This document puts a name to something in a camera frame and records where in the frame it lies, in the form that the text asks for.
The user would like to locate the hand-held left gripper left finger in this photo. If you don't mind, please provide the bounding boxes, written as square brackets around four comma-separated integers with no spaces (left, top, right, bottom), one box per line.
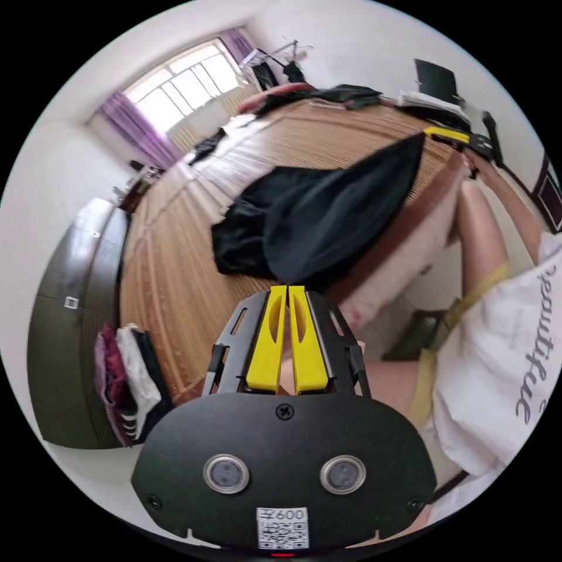
[245,285,287,392]

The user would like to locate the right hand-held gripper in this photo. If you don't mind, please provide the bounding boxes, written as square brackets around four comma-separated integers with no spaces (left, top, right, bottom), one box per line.
[423,126,498,180]

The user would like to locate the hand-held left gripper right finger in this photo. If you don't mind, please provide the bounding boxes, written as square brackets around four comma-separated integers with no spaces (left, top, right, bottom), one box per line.
[287,285,329,395]

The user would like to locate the black short sleeve shirt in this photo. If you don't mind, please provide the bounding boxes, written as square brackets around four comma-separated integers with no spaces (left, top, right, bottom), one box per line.
[210,131,427,287]

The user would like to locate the person's right forearm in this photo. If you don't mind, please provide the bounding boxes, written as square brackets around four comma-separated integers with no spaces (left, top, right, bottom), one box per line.
[478,166,543,266]

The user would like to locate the person's right hand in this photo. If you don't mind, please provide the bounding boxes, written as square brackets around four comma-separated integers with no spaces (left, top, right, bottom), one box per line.
[461,149,492,179]

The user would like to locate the pile of dark clothes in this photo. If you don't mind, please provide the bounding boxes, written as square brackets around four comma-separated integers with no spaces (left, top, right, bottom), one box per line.
[259,83,383,111]

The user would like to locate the bed with woven mat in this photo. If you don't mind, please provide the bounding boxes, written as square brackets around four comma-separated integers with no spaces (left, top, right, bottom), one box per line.
[117,90,468,407]

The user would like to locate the person's body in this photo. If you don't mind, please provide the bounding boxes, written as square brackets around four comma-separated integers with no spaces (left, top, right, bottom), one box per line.
[280,177,562,527]

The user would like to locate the clothes rack with garments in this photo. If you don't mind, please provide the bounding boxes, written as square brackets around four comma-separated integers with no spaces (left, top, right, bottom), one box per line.
[238,38,315,91]

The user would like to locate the dark wooden cabinet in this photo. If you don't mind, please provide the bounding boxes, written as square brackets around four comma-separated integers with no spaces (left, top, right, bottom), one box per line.
[26,196,132,450]

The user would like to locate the dark bedside table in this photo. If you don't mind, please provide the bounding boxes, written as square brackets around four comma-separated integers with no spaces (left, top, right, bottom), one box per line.
[112,159,164,211]

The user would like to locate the black garment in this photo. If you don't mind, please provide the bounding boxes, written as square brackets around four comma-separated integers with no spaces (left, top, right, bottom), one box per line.
[187,127,230,166]

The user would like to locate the purple curtain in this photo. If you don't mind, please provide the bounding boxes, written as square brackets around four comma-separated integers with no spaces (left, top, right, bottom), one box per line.
[97,91,181,171]
[218,28,256,67]

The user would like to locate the window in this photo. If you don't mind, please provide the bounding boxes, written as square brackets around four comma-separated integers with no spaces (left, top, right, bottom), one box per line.
[125,38,248,135]

